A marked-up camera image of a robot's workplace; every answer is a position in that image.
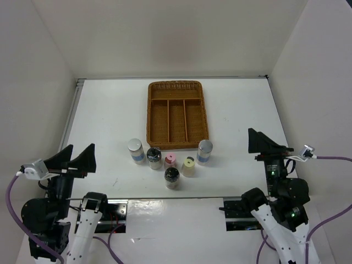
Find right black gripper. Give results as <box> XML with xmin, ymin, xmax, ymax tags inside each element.
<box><xmin>247</xmin><ymin>126</ymin><xmax>293</xmax><ymax>195</ymax></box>

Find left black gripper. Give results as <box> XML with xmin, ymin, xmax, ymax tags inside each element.
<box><xmin>43</xmin><ymin>142</ymin><xmax>97</xmax><ymax>218</ymax></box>

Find silver-lid bottle blue label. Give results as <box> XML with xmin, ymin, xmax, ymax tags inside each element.
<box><xmin>128</xmin><ymin>138</ymin><xmax>145</xmax><ymax>164</ymax></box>
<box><xmin>196</xmin><ymin>140</ymin><xmax>213</xmax><ymax>166</ymax></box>

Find black grinder bottle light contents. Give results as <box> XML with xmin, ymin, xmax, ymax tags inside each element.
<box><xmin>146</xmin><ymin>147</ymin><xmax>162</xmax><ymax>170</ymax></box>

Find black-lid bottle brown contents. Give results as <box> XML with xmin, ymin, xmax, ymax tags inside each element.
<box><xmin>164</xmin><ymin>167</ymin><xmax>180</xmax><ymax>189</ymax></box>

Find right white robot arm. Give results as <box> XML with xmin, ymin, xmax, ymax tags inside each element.
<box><xmin>241</xmin><ymin>128</ymin><xmax>321</xmax><ymax>263</ymax></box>

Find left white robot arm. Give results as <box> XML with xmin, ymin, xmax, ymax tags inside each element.
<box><xmin>20</xmin><ymin>144</ymin><xmax>109</xmax><ymax>263</ymax></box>

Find yellow-lid spice bottle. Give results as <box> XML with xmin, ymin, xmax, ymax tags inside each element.
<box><xmin>181</xmin><ymin>156</ymin><xmax>195</xmax><ymax>177</ymax></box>

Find brown wicker divided basket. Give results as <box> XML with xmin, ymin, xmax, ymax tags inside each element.
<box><xmin>146</xmin><ymin>80</ymin><xmax>209</xmax><ymax>150</ymax></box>

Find pink-lid spice bottle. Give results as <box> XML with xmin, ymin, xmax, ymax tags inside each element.
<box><xmin>164</xmin><ymin>153</ymin><xmax>177</xmax><ymax>169</ymax></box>

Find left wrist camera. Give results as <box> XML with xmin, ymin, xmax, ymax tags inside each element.
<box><xmin>16</xmin><ymin>159</ymin><xmax>50</xmax><ymax>180</ymax></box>

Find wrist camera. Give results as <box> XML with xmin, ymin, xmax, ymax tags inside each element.
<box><xmin>16</xmin><ymin>159</ymin><xmax>50</xmax><ymax>180</ymax></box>
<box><xmin>287</xmin><ymin>145</ymin><xmax>317</xmax><ymax>162</ymax></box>

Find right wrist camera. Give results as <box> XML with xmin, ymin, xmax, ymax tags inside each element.
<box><xmin>287</xmin><ymin>145</ymin><xmax>317</xmax><ymax>162</ymax></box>

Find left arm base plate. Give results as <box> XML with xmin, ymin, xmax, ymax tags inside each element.
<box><xmin>74</xmin><ymin>199</ymin><xmax>129</xmax><ymax>234</ymax></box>

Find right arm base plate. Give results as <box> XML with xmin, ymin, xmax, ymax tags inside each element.
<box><xmin>218</xmin><ymin>199</ymin><xmax>261</xmax><ymax>232</ymax></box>

